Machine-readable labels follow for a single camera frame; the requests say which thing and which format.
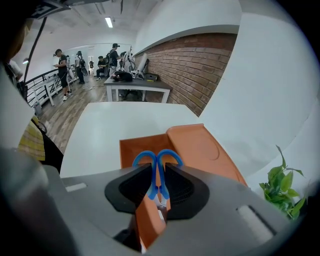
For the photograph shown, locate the white robot device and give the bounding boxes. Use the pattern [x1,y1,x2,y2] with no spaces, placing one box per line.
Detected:
[120,51,136,74]

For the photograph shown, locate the black bag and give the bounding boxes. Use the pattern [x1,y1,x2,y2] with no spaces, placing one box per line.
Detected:
[111,70,134,83]

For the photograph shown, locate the blue-handled scissors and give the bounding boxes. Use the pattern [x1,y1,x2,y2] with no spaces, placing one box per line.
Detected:
[131,149,185,223]

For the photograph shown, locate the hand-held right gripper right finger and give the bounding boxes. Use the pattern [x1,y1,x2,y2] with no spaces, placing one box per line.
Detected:
[147,162,300,256]

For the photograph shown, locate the green leafy plant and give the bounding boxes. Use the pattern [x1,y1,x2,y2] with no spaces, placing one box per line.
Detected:
[258,144,310,221]

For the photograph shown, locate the black metal railing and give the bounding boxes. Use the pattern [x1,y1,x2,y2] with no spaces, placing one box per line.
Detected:
[24,66,78,108]

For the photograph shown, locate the black trousers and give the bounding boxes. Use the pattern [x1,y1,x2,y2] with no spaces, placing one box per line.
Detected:
[37,122,65,174]

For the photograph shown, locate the yellow plaid shirt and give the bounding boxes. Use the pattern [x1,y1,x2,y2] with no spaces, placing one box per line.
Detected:
[17,119,46,161]

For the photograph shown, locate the black cable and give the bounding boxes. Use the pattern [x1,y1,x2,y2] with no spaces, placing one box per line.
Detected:
[23,16,48,85]

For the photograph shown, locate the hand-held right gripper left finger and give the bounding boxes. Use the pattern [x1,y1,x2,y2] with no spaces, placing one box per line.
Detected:
[39,162,154,256]

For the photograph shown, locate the grey table with white legs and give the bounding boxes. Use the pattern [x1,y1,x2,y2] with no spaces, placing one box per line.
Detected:
[103,74,173,104]

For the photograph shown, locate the orange container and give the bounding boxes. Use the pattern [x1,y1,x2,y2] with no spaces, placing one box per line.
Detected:
[119,123,248,251]

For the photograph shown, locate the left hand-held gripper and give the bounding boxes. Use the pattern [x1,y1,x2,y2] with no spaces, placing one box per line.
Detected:
[31,0,72,20]

